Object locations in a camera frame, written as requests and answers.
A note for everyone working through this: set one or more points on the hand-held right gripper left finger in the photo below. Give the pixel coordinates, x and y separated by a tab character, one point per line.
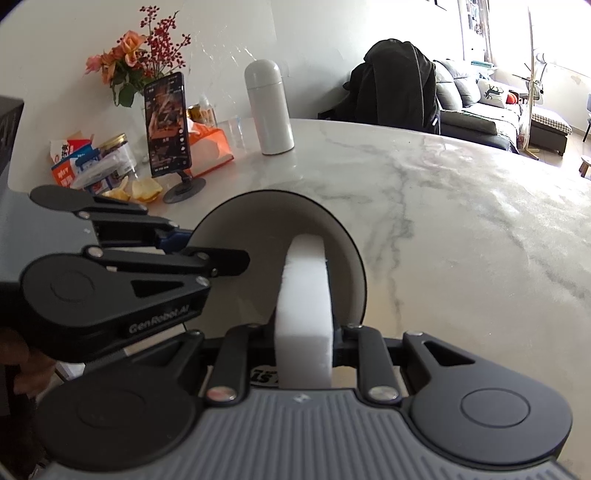
240	350

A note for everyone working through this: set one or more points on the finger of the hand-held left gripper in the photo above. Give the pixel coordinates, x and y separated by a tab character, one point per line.
175	240
221	262

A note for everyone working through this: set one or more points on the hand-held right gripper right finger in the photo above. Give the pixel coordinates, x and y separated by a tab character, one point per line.
369	355

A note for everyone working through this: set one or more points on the yellow duck bowl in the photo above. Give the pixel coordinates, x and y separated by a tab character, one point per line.
258	240

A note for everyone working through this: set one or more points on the white sponge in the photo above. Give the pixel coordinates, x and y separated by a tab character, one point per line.
302	314

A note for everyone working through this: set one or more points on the person's left forearm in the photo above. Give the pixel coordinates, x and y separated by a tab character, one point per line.
18	438

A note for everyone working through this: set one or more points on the person's left hand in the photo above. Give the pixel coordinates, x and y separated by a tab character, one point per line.
27	364

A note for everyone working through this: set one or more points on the orange peel piece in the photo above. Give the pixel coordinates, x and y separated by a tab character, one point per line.
115	194
147	191

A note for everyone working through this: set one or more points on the orange tissue box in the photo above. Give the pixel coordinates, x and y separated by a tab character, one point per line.
210	152

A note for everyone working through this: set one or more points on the gold lid snack jar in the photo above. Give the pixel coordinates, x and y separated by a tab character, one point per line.
117	157

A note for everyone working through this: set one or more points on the black smartphone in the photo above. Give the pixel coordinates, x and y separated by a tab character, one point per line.
166	124

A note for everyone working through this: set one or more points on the clear drinking glass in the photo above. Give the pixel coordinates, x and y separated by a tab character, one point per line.
233	134

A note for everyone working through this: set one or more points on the gold beverage can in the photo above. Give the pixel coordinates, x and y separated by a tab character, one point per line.
194	113

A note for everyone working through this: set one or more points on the red white snack carton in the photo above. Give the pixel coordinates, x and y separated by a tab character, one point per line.
69	166

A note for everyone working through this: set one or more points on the clear spray bottle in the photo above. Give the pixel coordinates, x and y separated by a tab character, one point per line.
207	113

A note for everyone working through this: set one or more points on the white thermos bottle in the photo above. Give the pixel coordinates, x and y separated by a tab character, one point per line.
270	110

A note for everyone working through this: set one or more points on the orange red flower bouquet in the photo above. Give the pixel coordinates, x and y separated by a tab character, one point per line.
129	50

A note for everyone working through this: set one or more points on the black jacket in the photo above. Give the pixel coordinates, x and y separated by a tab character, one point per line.
392	83

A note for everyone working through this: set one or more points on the grey sofa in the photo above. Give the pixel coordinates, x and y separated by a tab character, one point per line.
480	120

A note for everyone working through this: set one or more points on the small wooden stool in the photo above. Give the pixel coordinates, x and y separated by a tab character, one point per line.
586	166

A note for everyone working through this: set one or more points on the deer print cushion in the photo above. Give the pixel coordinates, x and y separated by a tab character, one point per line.
491	92

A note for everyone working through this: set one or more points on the checked ottoman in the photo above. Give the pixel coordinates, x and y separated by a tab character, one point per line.
549	127

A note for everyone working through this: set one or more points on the orange plush toy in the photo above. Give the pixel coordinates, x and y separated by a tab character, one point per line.
511	98

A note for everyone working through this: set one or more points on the wooden coat rack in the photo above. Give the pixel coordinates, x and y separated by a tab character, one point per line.
534	83

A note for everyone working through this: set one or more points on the grey armchair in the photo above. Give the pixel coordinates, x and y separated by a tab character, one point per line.
588	110

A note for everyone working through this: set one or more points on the white tall bookshelf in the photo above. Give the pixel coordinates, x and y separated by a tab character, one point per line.
471	27

